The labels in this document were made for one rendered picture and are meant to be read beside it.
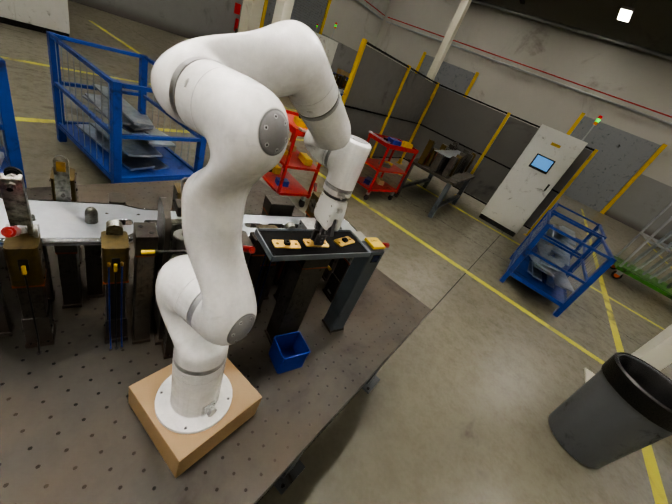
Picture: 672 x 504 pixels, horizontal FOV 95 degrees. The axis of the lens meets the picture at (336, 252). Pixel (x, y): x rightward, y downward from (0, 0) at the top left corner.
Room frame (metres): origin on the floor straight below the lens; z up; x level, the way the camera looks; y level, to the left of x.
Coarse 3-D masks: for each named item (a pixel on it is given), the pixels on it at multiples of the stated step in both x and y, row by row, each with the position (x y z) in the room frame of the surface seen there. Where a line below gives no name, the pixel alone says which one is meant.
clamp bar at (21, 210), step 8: (8, 168) 0.50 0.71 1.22; (16, 168) 0.51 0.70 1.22; (0, 176) 0.47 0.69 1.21; (8, 176) 0.48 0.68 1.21; (16, 176) 0.50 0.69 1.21; (0, 184) 0.47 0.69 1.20; (8, 184) 0.47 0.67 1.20; (16, 184) 0.49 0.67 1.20; (24, 184) 0.51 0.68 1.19; (8, 192) 0.48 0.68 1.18; (16, 192) 0.49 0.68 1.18; (24, 192) 0.50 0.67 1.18; (8, 200) 0.48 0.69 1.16; (16, 200) 0.49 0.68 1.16; (24, 200) 0.50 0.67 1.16; (8, 208) 0.48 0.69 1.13; (16, 208) 0.49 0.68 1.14; (24, 208) 0.50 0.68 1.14; (8, 216) 0.48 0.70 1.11; (16, 216) 0.49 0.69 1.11; (24, 216) 0.50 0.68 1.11; (16, 224) 0.49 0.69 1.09; (24, 224) 0.50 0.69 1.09; (32, 224) 0.52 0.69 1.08; (32, 232) 0.51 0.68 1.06
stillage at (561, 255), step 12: (552, 216) 5.19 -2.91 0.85; (564, 216) 5.13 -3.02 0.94; (564, 228) 5.84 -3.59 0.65; (588, 228) 4.97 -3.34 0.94; (600, 228) 5.58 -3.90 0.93; (552, 240) 5.09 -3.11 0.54; (564, 240) 5.22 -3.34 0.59; (588, 240) 5.71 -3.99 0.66; (552, 252) 5.56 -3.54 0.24; (564, 252) 5.26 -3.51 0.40; (576, 252) 4.93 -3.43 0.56; (564, 264) 5.42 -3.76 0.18
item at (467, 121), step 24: (456, 96) 8.26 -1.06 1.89; (432, 120) 8.37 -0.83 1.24; (456, 120) 8.14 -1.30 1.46; (480, 120) 7.92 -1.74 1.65; (504, 120) 7.70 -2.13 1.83; (480, 144) 7.80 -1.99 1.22; (504, 144) 7.61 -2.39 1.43; (480, 168) 7.68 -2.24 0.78; (504, 168) 7.48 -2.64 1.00; (576, 168) 6.98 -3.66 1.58; (480, 192) 7.55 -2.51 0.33; (552, 192) 7.01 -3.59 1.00
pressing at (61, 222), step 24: (0, 216) 0.57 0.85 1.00; (48, 216) 0.64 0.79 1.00; (72, 216) 0.68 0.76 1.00; (120, 216) 0.77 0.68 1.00; (144, 216) 0.82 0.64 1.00; (264, 216) 1.15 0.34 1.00; (288, 216) 1.25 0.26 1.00; (0, 240) 0.50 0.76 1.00; (48, 240) 0.56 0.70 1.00; (72, 240) 0.59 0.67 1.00; (96, 240) 0.63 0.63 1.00
